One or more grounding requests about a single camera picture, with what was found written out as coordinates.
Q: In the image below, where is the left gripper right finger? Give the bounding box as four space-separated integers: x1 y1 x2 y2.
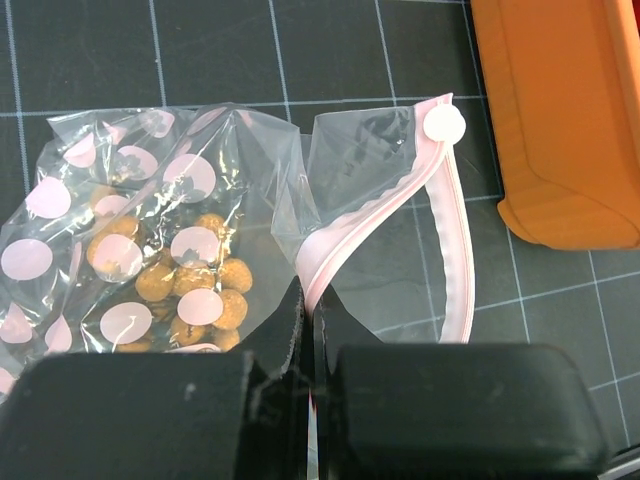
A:
313 292 608 479

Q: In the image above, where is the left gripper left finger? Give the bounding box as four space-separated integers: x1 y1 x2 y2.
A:
1 280 309 479

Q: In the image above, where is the brown longan cluster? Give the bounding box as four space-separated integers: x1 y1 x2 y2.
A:
69 186 254 353

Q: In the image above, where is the pink dotted zip bag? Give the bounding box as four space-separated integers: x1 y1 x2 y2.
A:
1 94 475 394

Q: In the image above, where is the black grid mat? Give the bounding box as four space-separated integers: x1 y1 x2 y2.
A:
1 1 639 449

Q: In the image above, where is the orange plastic basket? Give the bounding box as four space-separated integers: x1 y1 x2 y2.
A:
471 1 639 250

